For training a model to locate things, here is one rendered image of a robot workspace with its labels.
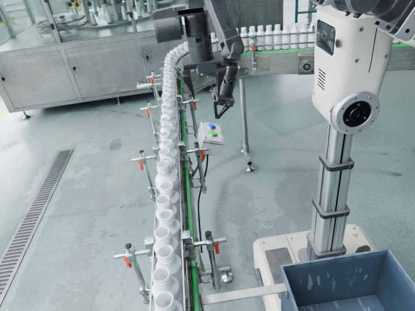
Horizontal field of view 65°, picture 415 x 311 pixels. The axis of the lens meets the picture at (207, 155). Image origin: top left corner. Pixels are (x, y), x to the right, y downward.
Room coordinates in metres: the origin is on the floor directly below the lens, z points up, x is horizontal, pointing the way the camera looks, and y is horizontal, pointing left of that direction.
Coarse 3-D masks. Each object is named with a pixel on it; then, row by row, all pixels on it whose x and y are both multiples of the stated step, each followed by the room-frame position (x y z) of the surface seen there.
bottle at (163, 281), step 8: (160, 272) 0.45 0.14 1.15; (168, 272) 0.44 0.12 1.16; (160, 280) 0.46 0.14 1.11; (168, 280) 0.42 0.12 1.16; (176, 280) 0.44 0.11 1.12; (152, 288) 0.43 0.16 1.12; (160, 288) 0.41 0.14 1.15; (168, 288) 0.42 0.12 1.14; (176, 288) 0.42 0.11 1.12; (176, 296) 0.41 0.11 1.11
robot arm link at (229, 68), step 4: (224, 60) 1.07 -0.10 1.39; (224, 64) 1.05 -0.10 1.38; (228, 64) 1.06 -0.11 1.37; (232, 64) 1.06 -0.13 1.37; (236, 64) 1.07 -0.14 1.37; (228, 68) 1.05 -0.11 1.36; (232, 68) 1.04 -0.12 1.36; (236, 68) 1.04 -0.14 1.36; (228, 72) 1.04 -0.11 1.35; (232, 72) 1.04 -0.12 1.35; (236, 72) 1.05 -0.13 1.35; (228, 76) 1.04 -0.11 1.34; (232, 76) 1.04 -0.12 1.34; (236, 76) 1.05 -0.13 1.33; (228, 80) 1.04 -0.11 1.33; (232, 80) 1.04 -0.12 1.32
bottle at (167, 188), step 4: (164, 184) 0.74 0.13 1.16; (168, 184) 0.74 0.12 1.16; (160, 188) 0.72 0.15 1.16; (164, 188) 0.74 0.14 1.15; (168, 188) 0.74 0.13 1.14; (172, 188) 0.72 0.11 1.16; (164, 192) 0.71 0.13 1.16; (168, 192) 0.71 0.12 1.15; (172, 192) 0.72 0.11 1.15; (176, 192) 0.74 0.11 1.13; (172, 196) 0.71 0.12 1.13; (176, 196) 0.72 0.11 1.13; (172, 200) 0.71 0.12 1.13; (176, 200) 0.71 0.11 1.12; (172, 204) 0.70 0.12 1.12; (176, 204) 0.71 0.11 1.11
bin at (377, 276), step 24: (288, 264) 0.57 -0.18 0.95; (312, 264) 0.57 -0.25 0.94; (336, 264) 0.57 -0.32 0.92; (360, 264) 0.57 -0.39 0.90; (384, 264) 0.57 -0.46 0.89; (264, 288) 0.52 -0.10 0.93; (288, 288) 0.50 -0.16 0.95; (312, 288) 0.57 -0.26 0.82; (336, 288) 0.57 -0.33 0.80; (360, 288) 0.57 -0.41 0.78; (384, 288) 0.54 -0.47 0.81; (408, 288) 0.47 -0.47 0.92
